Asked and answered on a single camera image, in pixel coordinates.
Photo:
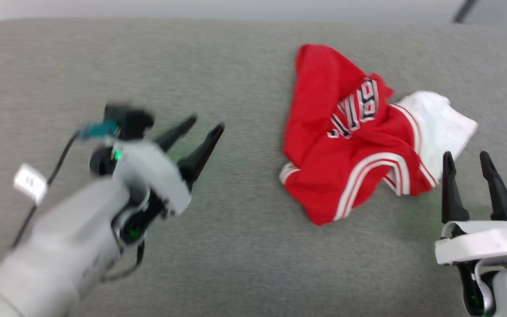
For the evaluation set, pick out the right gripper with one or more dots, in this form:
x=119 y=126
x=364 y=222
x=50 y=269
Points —
x=482 y=242

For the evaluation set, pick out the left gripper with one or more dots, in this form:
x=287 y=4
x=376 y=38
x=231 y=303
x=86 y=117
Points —
x=156 y=176

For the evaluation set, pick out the red jersey with white sleeves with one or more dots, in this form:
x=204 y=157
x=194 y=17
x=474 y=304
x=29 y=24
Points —
x=319 y=132

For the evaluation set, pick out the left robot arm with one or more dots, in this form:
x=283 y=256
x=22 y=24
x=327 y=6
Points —
x=60 y=246

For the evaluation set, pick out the grey fabric sofa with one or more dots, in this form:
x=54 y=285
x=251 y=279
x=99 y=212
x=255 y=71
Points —
x=253 y=264

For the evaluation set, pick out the black metal pole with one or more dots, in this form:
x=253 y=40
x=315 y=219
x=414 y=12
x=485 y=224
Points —
x=462 y=12

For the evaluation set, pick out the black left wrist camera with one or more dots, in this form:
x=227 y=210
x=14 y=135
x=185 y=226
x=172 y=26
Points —
x=130 y=121

